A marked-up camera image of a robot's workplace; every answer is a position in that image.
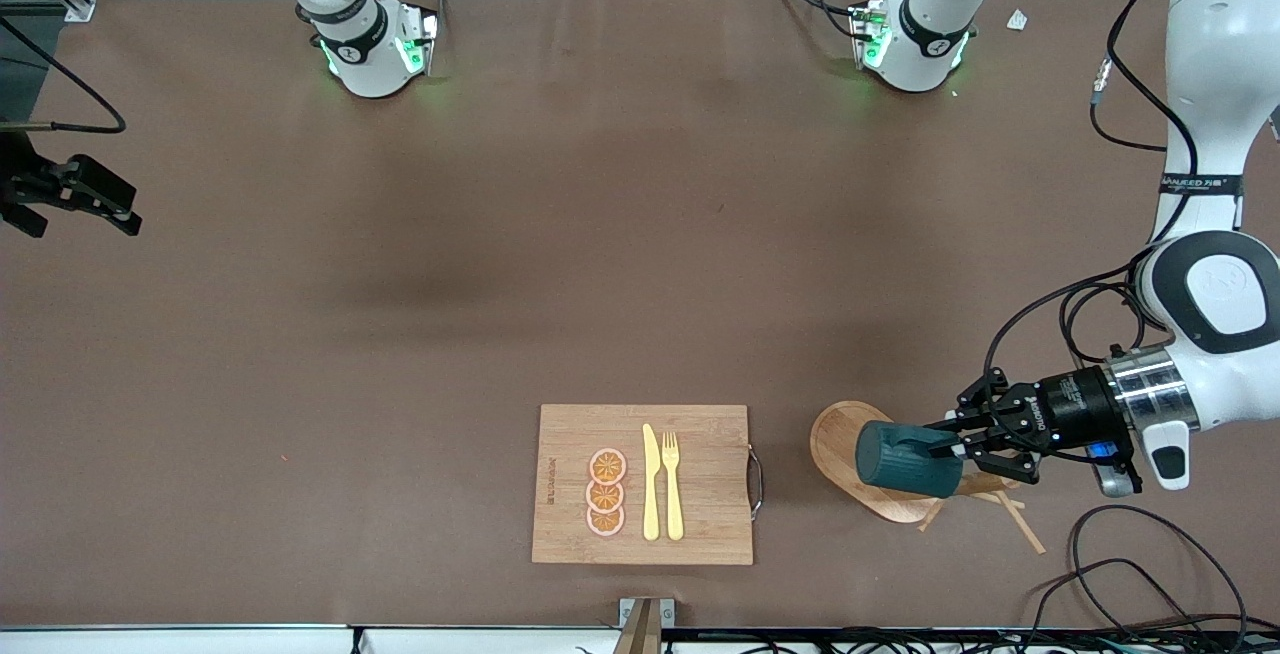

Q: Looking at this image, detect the teal cup with yellow inside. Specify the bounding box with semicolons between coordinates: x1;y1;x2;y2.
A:
855;420;967;499

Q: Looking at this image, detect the wooden mug rack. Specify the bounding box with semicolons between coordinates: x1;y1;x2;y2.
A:
808;400;1048;556

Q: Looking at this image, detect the wooden cutting board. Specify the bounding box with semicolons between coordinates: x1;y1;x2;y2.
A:
531;404;764;566

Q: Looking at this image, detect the yellow plastic fork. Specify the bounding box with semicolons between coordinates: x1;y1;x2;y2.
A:
661;431;685;542

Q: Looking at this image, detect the yellow plastic knife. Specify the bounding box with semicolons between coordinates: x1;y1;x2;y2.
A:
642;423;662;542

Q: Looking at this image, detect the table cover sheet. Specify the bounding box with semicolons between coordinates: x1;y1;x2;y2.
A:
0;0;1280;630

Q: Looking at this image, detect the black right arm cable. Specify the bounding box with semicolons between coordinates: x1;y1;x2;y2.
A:
0;16;126;133

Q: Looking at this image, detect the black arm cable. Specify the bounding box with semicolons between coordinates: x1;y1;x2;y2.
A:
0;16;126;133
985;0;1201;465

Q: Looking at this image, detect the black cable loop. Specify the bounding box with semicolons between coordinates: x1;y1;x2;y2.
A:
1068;504;1251;654
1020;559;1201;654

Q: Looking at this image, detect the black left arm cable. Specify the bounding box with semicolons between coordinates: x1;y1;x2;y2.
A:
985;0;1201;465

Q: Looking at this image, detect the metal mount bracket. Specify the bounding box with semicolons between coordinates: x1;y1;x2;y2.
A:
618;597;676;654

